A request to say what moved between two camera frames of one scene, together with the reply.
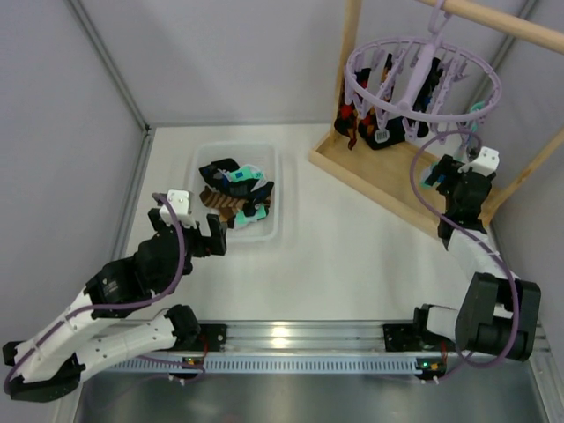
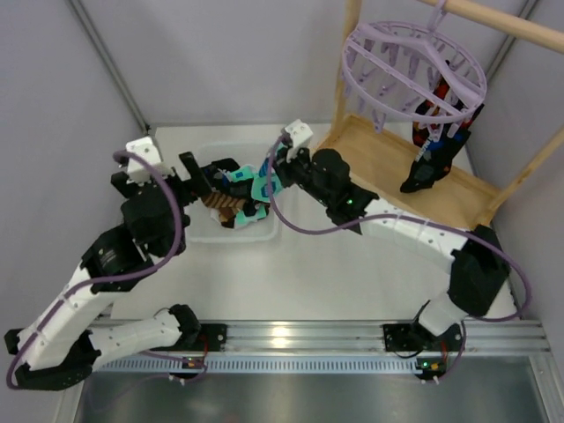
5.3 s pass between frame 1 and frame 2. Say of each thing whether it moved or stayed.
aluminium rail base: stayed
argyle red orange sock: moved
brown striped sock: stayed
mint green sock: moved
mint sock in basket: stayed
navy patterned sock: moved
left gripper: moved
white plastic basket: stayed
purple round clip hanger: moved
